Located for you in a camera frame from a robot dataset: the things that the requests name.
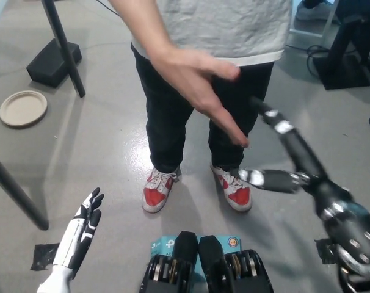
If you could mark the black robot left leg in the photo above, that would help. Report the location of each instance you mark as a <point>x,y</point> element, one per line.
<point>185,244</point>

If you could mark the thin black table leg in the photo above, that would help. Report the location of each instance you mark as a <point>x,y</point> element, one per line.
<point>67,49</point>

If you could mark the black monitor stand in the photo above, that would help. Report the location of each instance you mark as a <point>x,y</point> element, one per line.
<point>346,67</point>

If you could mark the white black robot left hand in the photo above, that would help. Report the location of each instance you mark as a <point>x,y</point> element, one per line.
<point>78,232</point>

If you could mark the black trousers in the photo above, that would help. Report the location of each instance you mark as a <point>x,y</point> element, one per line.
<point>166,122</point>

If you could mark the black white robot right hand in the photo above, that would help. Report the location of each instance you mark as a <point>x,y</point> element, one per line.
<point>301,152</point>

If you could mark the long black tape patch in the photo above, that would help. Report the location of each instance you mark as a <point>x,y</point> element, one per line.
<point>325,251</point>

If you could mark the grey t-shirt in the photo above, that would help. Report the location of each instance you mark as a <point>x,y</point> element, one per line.
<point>234,27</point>

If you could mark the person's bare right hand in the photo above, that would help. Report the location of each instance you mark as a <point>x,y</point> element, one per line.
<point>194,82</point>

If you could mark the white metal frame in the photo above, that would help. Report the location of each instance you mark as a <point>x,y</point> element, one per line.
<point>307,33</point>

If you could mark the small black tape patch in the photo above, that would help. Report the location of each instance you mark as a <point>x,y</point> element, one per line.
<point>44,256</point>

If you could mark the beige paper plate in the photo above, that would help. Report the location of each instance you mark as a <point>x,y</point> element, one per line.
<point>23,108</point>

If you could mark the black foam block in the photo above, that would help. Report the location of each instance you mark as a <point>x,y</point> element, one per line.
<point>49,64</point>

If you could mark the red white left sneaker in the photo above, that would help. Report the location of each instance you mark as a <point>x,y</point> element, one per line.
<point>237,195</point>

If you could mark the thick black table leg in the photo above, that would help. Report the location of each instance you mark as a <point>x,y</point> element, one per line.
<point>17,190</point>

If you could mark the teal router box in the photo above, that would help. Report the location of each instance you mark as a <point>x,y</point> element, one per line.
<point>166,243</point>

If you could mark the red white right sneaker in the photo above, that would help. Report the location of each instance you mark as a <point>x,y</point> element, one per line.
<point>159,190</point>

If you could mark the red white sneaker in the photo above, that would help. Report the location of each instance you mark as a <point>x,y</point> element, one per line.
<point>159,190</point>
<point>237,195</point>

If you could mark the grey sneaker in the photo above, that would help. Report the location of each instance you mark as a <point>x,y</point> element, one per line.
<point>310,12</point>

